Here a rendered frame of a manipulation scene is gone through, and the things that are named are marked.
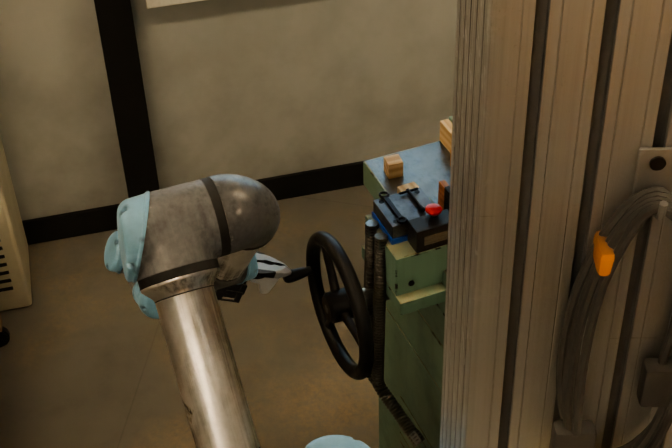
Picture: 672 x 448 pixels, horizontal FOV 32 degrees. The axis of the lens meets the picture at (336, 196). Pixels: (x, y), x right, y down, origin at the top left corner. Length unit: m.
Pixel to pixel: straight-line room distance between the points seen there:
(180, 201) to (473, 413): 0.73
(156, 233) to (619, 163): 0.90
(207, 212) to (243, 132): 1.98
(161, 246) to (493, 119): 0.88
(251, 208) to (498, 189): 0.84
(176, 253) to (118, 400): 1.62
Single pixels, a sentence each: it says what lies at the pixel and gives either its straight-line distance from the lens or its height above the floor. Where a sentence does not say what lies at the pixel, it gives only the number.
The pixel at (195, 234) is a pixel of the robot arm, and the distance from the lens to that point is 1.64.
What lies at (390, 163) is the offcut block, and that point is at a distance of 2.35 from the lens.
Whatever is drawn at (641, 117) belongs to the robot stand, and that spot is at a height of 1.88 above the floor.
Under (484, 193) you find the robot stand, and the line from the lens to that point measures 0.86.
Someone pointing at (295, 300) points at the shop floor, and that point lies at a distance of 3.42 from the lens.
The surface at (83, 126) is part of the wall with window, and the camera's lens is 3.52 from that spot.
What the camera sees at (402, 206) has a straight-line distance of 2.14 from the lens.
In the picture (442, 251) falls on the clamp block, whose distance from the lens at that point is 2.12.
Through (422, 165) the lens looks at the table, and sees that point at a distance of 2.40.
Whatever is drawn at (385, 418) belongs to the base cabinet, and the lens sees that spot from 2.79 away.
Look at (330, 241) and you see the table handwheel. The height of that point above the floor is 0.95.
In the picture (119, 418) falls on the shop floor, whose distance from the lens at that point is 3.17.
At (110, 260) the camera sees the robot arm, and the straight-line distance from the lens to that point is 2.12.
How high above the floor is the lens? 2.34
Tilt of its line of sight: 38 degrees down
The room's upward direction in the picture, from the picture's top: 2 degrees counter-clockwise
